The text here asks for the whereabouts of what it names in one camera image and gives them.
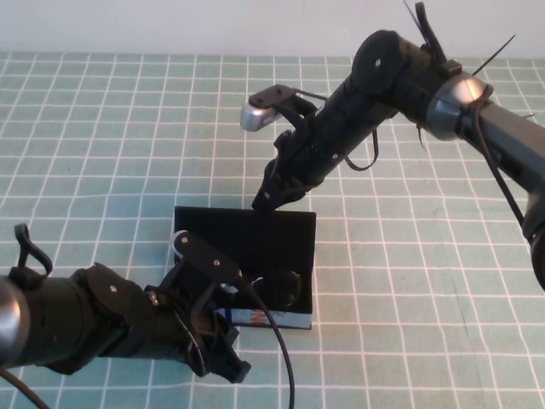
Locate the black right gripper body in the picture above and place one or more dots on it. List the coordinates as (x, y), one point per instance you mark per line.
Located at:
(311, 157)

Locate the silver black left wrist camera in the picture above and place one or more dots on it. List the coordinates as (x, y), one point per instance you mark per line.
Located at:
(208, 257)

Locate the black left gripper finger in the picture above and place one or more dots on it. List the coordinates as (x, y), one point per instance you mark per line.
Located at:
(232, 366)
(227, 332)

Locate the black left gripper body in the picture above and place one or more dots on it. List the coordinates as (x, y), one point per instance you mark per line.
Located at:
(170, 332)

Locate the black framed glasses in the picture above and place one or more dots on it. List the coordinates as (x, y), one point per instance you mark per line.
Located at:
(294, 283)

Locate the black left camera mount bracket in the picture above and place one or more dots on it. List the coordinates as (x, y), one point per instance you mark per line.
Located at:
(191, 294)

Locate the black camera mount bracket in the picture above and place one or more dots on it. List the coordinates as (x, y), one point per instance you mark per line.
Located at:
(191, 294)
(298, 108)

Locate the black right camera mount bracket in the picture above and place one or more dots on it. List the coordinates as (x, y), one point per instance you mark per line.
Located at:
(298, 108)

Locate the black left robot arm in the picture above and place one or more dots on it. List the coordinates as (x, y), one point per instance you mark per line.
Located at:
(64, 315)

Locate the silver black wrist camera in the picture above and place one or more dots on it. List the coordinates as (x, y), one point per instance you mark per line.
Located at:
(257, 117)
(208, 257)

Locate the black zip tie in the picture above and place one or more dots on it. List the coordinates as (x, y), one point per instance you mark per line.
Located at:
(494, 55)
(420, 136)

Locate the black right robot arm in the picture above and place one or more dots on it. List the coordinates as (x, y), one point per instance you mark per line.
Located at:
(383, 85)

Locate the black printed glasses case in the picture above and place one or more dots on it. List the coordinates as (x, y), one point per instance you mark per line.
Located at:
(238, 238)

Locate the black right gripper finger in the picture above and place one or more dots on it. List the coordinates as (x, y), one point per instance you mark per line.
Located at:
(294, 191)
(266, 196)

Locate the green white checked tablecloth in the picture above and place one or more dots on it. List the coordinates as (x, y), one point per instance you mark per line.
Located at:
(106, 128)

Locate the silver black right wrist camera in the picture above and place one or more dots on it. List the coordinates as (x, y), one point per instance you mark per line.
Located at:
(257, 117)

